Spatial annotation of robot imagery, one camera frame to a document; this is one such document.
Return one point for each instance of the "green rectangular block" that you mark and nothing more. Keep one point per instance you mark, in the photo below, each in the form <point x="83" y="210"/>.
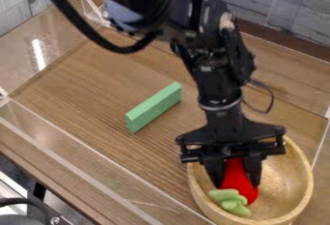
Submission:
<point x="153" y="107"/>

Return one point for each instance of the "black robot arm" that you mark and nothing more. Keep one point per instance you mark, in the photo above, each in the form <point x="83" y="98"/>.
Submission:
<point x="201" y="29"/>

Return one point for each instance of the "black table leg mount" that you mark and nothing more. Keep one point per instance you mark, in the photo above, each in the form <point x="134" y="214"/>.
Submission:
<point x="23" y="210"/>

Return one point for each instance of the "clear acrylic corner bracket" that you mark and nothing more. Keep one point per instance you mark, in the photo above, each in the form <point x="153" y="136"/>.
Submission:
<point x="94" y="13"/>

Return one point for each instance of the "wooden bowl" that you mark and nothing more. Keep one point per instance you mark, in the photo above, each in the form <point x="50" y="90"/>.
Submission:
<point x="285" y="190"/>

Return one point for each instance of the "red plush strawberry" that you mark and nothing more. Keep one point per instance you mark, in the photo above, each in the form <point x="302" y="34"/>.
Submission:
<point x="236" y="193"/>

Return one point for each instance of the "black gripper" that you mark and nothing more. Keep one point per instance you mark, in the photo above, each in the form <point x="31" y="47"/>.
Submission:
<point x="232" y="136"/>

